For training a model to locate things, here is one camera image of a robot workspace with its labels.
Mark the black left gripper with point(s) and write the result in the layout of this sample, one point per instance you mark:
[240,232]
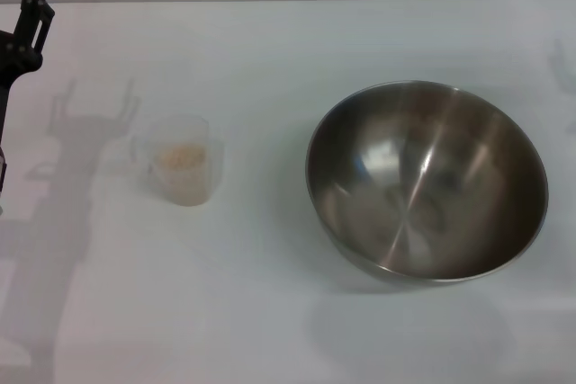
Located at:
[10,87]

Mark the white rice grains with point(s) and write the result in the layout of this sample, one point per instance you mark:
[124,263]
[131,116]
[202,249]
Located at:
[180,161]

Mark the clear plastic measuring cup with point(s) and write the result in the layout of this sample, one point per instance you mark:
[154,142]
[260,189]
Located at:
[211,163]

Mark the stainless steel bowl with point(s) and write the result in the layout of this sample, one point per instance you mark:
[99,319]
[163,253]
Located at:
[427,181]

